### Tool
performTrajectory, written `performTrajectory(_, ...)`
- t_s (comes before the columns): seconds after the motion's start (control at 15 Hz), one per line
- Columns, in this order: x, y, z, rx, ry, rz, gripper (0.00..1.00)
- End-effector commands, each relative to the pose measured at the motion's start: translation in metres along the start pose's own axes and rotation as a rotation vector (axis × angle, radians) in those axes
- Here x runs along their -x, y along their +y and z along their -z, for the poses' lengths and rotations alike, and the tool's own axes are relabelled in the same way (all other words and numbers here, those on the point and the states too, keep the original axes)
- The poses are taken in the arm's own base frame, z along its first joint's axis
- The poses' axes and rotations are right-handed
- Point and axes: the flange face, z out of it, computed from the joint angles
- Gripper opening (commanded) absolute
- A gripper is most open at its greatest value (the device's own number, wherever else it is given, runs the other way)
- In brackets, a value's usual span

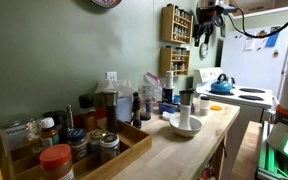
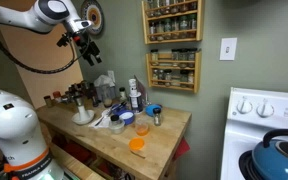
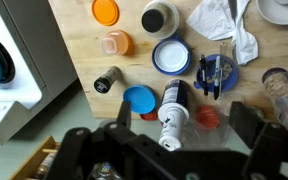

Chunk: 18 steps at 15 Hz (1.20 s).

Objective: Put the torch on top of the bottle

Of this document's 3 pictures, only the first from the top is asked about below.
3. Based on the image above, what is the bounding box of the clear plastic nut jar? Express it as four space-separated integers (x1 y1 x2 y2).
139 84 153 121

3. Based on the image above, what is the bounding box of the white refrigerator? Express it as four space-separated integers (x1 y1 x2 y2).
220 27 288 97

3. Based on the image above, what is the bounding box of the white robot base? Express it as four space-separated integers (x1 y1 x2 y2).
255 61 288 180

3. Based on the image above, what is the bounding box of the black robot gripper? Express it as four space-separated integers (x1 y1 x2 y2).
192 0 225 47

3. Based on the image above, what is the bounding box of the white lid spice jar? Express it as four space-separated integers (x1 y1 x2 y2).
40 117 59 148

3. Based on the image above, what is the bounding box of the white steel pepper grinder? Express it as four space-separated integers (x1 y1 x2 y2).
179 90 193 129

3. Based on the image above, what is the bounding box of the black lid spice jar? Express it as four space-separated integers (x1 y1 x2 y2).
100 133 120 164

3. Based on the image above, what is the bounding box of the white wall outlet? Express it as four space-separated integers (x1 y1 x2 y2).
105 71 117 80

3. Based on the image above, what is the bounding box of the dark brown sauce bottle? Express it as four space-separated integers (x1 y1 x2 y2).
79 94 96 132

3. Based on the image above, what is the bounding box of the wooden spice rack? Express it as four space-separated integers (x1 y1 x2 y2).
161 4 193 44
159 46 190 78

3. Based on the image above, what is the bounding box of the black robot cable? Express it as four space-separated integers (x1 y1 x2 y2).
224 1 288 40

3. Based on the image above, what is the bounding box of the clear glass jar with label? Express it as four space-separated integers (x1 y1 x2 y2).
0 120 29 155

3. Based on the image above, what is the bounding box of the orange lid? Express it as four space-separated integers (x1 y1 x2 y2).
210 106 222 111

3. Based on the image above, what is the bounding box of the orange lid peanut butter jar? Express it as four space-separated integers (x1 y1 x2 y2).
39 144 75 180

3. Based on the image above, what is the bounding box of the upper wooden spice rack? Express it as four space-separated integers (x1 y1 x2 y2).
161 4 193 44

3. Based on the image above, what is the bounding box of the lower wooden spice rack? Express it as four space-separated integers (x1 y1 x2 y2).
159 46 190 78

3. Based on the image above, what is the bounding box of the blue tea kettle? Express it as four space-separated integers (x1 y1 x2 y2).
211 73 232 94

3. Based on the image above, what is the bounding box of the blue lid spice jar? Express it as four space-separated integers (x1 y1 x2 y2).
67 128 87 162

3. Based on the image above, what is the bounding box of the black steel pepper mill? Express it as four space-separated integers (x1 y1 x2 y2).
104 89 118 133

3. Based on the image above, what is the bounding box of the blue container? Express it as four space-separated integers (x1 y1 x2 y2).
159 103 177 114

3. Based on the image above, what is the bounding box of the small white shaker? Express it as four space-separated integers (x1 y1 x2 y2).
199 95 209 116

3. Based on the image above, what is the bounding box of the white ceramic bowl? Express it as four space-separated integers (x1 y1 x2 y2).
169 116 202 137

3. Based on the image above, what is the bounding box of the white electric stove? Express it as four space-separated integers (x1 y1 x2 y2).
192 67 274 180

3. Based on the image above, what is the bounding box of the white spray bottle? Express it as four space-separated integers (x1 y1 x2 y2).
162 71 174 103

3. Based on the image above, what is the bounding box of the wooden tray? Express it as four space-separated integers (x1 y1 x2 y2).
3 116 153 180

